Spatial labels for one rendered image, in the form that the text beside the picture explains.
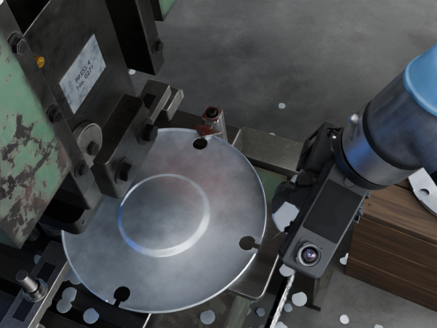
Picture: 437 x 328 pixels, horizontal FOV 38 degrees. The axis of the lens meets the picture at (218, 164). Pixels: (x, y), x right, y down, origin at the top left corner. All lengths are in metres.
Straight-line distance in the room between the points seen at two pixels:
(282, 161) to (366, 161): 0.53
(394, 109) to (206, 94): 1.52
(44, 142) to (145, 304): 0.34
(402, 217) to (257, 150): 0.41
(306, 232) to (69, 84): 0.28
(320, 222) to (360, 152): 0.09
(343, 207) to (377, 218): 0.76
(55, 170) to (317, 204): 0.25
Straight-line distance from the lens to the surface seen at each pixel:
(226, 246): 0.86
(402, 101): 0.51
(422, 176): 1.43
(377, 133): 0.54
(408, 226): 1.37
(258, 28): 2.18
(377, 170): 0.57
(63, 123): 0.60
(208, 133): 0.95
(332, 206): 0.62
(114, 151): 0.72
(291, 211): 0.71
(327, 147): 0.67
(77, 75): 0.67
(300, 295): 0.97
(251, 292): 0.83
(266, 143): 1.11
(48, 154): 0.58
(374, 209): 1.38
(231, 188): 0.90
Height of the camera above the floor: 1.56
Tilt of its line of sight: 57 degrees down
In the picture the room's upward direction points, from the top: 10 degrees counter-clockwise
